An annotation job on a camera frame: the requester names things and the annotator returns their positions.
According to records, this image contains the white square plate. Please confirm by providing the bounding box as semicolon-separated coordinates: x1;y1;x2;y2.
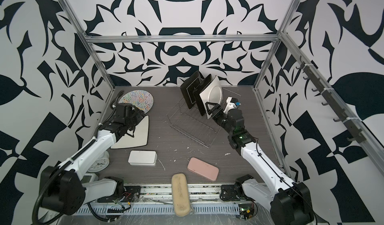
200;76;223;119

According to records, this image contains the black wall hook rail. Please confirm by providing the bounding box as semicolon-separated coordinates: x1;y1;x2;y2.
298;57;367;143

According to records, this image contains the cream square plate black rim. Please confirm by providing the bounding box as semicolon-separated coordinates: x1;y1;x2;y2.
111;116;149;149

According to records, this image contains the white rectangular case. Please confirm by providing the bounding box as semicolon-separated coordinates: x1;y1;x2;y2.
128;150;157;166

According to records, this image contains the pink rectangular case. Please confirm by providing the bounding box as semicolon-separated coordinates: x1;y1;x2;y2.
187;157;219;182

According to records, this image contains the white alarm clock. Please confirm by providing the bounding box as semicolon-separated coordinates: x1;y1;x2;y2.
88;151;110;173

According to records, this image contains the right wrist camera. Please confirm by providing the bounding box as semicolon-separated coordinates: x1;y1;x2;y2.
224;97;241;113

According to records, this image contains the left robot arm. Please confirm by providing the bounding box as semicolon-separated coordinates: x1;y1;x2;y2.
32;103;145;225

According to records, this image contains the wire dish rack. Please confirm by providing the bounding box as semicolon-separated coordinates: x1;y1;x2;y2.
166;97;223;148

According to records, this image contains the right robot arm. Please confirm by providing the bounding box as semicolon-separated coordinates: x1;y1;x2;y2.
206;100;317;225

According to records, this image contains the large black square plate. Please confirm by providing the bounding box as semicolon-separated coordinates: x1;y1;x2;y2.
181;71;203;109

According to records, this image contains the round speckled plate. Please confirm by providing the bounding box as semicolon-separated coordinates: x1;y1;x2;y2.
118;90;154;114

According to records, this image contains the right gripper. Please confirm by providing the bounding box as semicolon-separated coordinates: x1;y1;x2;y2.
208;101;237;137

